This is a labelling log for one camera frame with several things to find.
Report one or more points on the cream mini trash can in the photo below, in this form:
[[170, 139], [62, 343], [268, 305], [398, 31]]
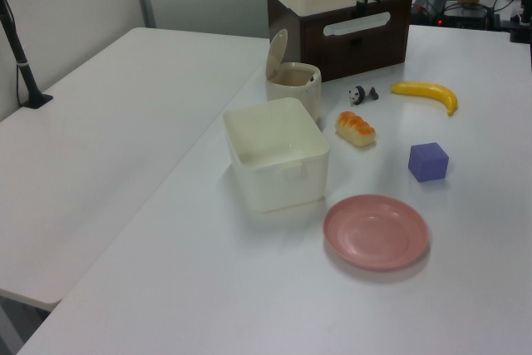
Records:
[[295, 93]]

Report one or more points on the black device red light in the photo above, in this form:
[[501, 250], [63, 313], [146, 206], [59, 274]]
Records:
[[463, 16]]

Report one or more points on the small panda figurine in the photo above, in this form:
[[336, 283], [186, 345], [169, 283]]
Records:
[[359, 94]]

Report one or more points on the yellow toy banana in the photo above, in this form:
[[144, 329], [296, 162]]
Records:
[[432, 91]]

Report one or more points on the orange toy bread loaf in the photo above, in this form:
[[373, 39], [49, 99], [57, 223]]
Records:
[[355, 128]]

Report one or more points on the black table clamp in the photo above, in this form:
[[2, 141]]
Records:
[[521, 26]]

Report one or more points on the purple cube block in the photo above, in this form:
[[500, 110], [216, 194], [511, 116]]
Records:
[[428, 161]]

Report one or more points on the cream square storage box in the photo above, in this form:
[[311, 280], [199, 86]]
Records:
[[278, 180]]

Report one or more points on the pink plastic plate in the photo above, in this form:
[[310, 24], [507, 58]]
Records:
[[376, 232]]

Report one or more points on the black camera stand pole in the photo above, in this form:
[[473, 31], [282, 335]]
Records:
[[18, 60]]

